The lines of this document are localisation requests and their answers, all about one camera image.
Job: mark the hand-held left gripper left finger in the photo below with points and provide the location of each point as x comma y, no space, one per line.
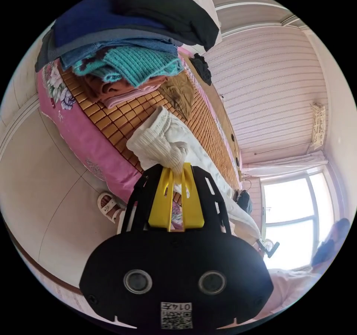
159,201

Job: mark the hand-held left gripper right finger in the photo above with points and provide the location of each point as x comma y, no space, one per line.
192,204

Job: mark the white long pants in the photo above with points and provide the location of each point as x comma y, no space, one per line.
156,145

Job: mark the white sandal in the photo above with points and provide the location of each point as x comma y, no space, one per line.
117,216
106,202

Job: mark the bed with woven mat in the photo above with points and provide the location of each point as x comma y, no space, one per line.
111,117

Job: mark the window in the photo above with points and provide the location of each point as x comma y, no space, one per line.
290,201

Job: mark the white curtain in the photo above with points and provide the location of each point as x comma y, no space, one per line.
284,163

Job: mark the olive brown garment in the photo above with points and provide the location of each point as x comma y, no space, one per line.
175,92

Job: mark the person's body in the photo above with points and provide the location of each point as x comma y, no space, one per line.
295,287

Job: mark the black garment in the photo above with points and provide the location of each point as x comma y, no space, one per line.
202,66

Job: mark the pile of clothes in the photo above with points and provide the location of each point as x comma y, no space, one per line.
125,14

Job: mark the white wall hanging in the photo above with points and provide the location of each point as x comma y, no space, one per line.
318,126

